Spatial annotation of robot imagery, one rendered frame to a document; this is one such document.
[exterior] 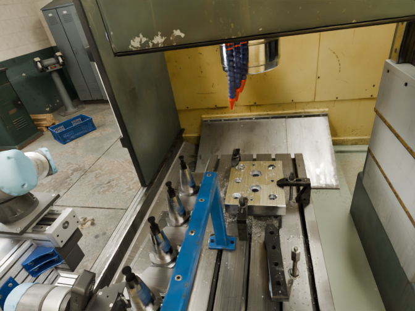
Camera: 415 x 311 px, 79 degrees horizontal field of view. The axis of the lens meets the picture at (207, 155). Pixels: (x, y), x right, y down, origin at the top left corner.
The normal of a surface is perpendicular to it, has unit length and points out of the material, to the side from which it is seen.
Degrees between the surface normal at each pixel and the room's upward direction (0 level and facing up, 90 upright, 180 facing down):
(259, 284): 0
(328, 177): 24
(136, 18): 90
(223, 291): 0
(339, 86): 90
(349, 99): 90
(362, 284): 0
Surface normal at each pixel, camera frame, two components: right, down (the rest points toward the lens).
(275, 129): -0.21, -0.54
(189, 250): -0.14, -0.83
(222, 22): -0.19, 0.55
